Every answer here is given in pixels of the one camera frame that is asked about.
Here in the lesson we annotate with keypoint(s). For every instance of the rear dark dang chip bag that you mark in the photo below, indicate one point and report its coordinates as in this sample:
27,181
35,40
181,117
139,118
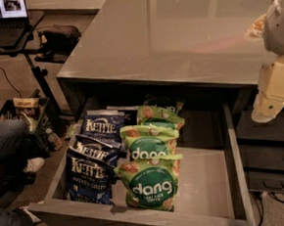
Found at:
167,103

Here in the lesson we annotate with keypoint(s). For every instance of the black plastic crate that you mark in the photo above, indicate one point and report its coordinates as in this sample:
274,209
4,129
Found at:
37,143

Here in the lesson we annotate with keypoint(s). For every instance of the middle blue Kettle chip bag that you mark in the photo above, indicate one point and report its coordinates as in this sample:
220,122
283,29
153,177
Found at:
96,149

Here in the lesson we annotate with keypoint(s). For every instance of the laptop computer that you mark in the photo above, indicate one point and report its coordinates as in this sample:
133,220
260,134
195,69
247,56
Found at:
13,22

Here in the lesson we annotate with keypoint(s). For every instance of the white shoe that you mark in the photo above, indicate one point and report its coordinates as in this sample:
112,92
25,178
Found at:
33,165

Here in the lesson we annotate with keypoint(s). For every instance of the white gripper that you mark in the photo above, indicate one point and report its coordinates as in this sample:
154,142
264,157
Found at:
279,29

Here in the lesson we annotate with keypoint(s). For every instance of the snack box in crate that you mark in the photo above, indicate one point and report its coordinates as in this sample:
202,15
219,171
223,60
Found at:
29,106

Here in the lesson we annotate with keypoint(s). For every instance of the person's leg in jeans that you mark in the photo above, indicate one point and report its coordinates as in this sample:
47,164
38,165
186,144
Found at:
13,135

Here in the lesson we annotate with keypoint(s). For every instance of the black laptop stand table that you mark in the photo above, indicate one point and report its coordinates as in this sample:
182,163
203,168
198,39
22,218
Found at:
34,19

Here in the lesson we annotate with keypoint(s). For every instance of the small bottle beside crate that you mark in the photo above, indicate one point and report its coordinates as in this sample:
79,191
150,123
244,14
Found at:
54,139

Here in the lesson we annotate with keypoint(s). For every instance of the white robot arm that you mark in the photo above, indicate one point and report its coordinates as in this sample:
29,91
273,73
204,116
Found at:
273,33

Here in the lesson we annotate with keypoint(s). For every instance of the green dang chip bag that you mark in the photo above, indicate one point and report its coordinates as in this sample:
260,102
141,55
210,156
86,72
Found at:
150,182
143,141
153,115

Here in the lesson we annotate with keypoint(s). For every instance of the dark lower drawer cabinet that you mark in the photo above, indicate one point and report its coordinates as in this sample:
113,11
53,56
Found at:
262,152

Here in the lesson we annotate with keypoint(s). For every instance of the blue kettle chip bag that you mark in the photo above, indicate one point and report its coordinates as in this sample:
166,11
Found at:
103,125
96,149
89,180

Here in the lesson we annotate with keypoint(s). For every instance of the open grey top drawer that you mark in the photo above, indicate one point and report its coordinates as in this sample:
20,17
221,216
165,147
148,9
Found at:
212,189

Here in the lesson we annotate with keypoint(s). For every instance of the front blue Kettle chip bag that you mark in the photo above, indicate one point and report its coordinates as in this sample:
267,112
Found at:
89,180

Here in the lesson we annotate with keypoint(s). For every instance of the rear blue Kettle chip bag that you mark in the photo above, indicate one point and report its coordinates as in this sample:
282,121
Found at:
103,125

